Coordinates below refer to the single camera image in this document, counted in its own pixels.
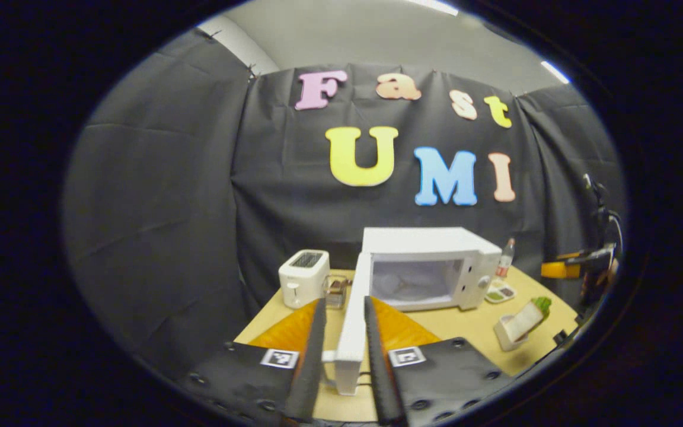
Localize clear bottle with red label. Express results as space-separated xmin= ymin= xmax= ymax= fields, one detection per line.
xmin=496 ymin=238 xmax=516 ymax=279

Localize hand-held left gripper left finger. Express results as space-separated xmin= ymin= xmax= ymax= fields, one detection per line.
xmin=178 ymin=298 xmax=327 ymax=423

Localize sandwich with green lettuce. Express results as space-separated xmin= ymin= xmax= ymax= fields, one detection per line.
xmin=510 ymin=297 xmax=553 ymax=342

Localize white divided dish of beans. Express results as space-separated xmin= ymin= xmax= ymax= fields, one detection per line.
xmin=485 ymin=283 xmax=517 ymax=304

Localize white rectangular plate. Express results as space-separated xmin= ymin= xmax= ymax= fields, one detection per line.
xmin=494 ymin=299 xmax=550 ymax=352

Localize small ceiling light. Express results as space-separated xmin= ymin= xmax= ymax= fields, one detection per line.
xmin=541 ymin=60 xmax=572 ymax=85

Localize black backdrop cloth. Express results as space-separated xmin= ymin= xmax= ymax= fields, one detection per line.
xmin=63 ymin=27 xmax=627 ymax=380

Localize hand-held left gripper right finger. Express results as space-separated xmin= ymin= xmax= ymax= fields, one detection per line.
xmin=364 ymin=295 xmax=517 ymax=425

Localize white toaster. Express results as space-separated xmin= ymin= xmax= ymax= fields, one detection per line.
xmin=278 ymin=249 xmax=330 ymax=310

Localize white microwave oven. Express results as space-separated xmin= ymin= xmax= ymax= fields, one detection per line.
xmin=323 ymin=227 xmax=502 ymax=397

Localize large ceiling light panel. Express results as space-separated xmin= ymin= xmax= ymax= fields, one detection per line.
xmin=407 ymin=0 xmax=459 ymax=17

